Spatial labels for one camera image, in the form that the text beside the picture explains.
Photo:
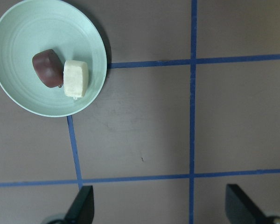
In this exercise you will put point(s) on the white steamed bun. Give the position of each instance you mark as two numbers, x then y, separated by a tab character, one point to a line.
75	78

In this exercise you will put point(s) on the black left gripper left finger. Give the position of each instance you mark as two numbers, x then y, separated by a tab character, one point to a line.
82	209

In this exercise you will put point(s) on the brown chocolate bun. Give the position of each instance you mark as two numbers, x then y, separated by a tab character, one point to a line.
48	68

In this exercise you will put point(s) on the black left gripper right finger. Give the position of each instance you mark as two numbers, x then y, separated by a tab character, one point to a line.
240	209

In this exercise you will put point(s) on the pale green plate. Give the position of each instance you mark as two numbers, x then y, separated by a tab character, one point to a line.
32	26

